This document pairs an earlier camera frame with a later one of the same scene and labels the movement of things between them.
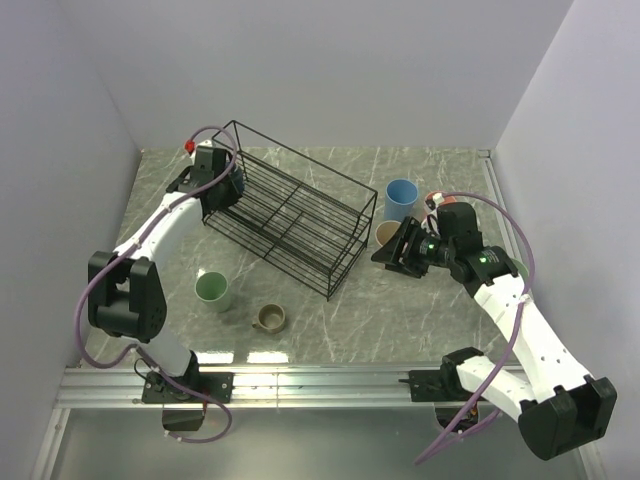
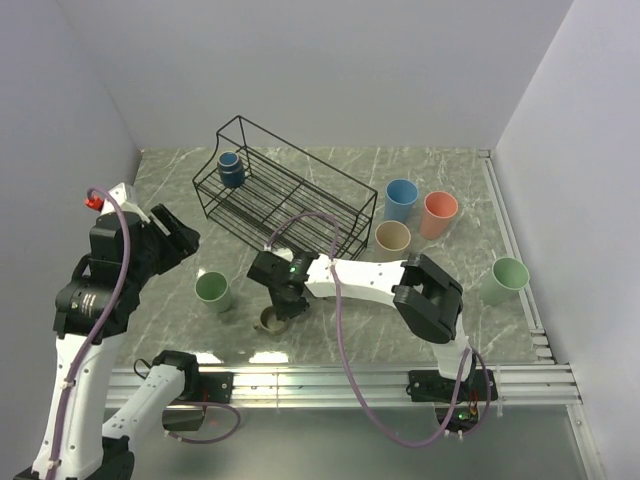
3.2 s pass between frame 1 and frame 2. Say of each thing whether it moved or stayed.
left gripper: moved
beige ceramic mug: stayed
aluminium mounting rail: stayed
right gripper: moved
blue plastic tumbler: stayed
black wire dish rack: stayed
